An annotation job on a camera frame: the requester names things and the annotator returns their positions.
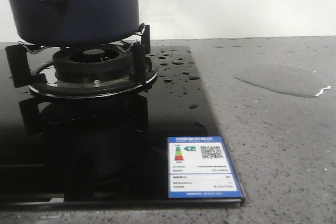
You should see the black glass gas stove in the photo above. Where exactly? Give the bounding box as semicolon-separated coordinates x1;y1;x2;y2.
1;46;245;210

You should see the black gas burner head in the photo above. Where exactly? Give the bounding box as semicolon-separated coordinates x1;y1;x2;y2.
52;44;133;83

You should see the blue white energy label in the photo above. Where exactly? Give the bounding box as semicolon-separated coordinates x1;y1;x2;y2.
167;136;243;199

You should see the black pan support grate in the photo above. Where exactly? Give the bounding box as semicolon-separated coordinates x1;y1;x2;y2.
5;24;158;99

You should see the dark blue cooking pot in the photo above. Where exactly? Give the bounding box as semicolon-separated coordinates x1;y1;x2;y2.
9;0;140;46

